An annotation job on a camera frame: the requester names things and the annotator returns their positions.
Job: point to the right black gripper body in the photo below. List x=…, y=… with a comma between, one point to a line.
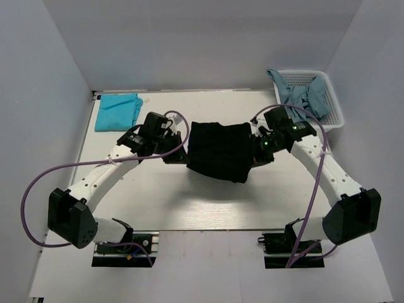
x=264, y=148

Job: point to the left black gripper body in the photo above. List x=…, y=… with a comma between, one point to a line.
x=167, y=144

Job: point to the black t-shirt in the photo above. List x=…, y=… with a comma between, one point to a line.
x=220, y=152

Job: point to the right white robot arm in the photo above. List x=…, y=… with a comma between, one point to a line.
x=308, y=195

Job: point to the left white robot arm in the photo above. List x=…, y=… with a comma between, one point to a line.
x=70, y=212

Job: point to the folded turquoise t-shirt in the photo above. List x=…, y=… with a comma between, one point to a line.
x=118, y=112

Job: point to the crumpled grey-blue t-shirt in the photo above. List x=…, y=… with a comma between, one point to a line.
x=309, y=97

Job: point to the white plastic basket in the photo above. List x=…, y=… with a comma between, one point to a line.
x=301, y=77

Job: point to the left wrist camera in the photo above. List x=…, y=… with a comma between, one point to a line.
x=148, y=129

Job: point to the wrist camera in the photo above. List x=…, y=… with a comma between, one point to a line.
x=148, y=129
x=277, y=121

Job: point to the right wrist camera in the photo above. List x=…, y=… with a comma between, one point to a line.
x=277, y=121

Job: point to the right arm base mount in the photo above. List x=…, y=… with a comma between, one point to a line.
x=277, y=250

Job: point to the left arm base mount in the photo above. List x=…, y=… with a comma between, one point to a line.
x=142, y=254

